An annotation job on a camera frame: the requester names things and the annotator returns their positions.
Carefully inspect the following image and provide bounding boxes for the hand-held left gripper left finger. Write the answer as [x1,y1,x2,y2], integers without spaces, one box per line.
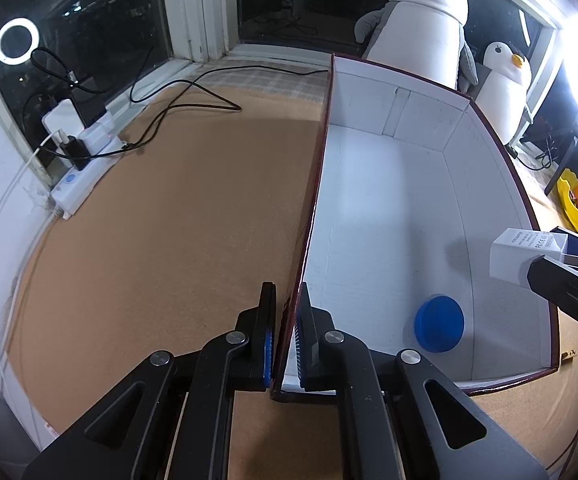
[21,281,277,480]

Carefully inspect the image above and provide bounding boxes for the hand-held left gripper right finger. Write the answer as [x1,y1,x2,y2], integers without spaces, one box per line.
[294,282,550,480]

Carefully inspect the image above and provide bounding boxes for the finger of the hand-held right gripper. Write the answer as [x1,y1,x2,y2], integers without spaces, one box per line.
[526,255,578,403]

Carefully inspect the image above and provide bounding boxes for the white cardboard box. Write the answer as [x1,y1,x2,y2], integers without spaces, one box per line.
[269,52,561,406]

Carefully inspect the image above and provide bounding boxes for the black light stand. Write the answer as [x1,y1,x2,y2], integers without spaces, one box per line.
[544,115,578,197]

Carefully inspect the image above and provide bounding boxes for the blue round lid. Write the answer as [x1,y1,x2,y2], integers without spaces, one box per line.
[414,294,465,354]

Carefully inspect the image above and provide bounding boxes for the small penguin plush toy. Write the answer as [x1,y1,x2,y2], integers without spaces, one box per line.
[474,41,533,147]

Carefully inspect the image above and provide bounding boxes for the white power strip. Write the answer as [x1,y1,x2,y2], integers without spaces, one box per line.
[50,110,126,220]

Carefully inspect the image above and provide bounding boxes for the checked cloth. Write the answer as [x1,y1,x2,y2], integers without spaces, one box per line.
[181,61,331,122]

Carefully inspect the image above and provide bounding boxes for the black plug adapter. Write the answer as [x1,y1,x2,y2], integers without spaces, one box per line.
[64,135,92,171]

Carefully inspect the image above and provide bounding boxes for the large penguin plush toy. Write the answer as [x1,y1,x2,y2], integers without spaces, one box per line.
[354,0,480,93]

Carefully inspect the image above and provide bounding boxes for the white charger block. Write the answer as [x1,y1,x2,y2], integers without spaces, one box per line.
[41,100,88,144]

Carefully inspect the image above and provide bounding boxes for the black cables by stand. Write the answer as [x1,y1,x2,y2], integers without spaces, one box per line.
[512,135,561,171]

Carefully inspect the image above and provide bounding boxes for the long black cable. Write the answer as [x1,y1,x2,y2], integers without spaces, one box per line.
[121,45,331,152]

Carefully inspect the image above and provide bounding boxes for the white cable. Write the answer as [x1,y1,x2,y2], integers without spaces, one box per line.
[0,132,68,403]

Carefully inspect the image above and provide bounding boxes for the white window frame post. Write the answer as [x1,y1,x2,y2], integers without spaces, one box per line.
[161,0,243,64]

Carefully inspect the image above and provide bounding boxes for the looped black cable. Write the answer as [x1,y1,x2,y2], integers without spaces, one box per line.
[31,47,108,111]

